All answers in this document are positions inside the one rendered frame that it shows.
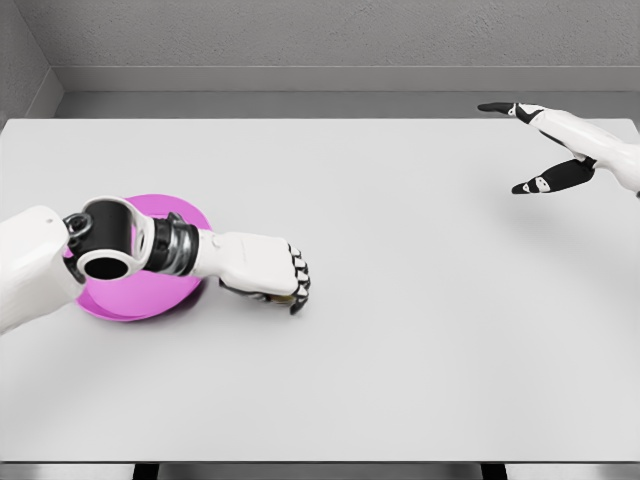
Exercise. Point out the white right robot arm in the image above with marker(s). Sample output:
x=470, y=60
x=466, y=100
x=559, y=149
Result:
x=630, y=167

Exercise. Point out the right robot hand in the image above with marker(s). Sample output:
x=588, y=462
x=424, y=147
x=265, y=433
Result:
x=575, y=132

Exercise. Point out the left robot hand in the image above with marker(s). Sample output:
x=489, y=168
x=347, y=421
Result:
x=265, y=262

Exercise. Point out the pink round plate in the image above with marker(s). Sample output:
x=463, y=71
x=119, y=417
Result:
x=140, y=295

